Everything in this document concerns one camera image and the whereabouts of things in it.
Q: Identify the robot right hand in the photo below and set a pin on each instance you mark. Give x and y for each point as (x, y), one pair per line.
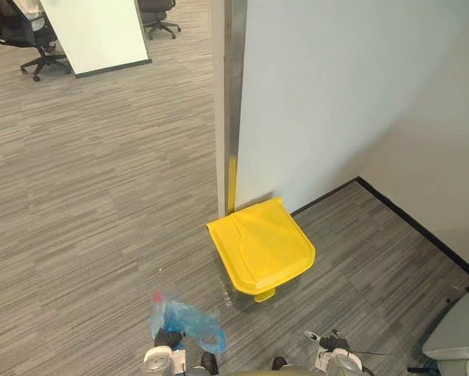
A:
(334, 342)

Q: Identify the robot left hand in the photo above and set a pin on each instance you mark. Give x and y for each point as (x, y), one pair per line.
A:
(167, 338)

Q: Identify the blue translucent plastic rubbish bag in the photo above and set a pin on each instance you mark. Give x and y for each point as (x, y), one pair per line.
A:
(187, 317)

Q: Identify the red rubbish piece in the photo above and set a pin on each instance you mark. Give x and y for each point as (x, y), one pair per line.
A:
(156, 296)

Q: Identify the yellow lidded large trash can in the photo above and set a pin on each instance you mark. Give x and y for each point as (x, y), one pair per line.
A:
(259, 246)

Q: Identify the robot left dark foot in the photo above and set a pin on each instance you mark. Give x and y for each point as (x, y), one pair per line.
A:
(210, 362)

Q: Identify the robot dark foot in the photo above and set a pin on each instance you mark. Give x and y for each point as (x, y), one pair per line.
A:
(279, 363)
(210, 362)

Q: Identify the robot right dark foot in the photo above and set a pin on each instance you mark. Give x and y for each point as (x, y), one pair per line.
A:
(279, 363)

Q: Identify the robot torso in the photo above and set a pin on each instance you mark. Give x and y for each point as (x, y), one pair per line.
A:
(257, 372)

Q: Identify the light grey upholstered seat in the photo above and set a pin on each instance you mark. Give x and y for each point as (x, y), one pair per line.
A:
(459, 337)

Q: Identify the black skirting board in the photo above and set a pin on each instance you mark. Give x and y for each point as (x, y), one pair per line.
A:
(422, 231)

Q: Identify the white partition panel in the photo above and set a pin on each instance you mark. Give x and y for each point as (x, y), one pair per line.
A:
(97, 35)

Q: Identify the black office chair with garment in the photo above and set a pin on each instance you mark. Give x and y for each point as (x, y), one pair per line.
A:
(16, 27)

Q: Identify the metal wall corner trim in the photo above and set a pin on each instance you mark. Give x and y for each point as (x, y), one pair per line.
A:
(234, 98)

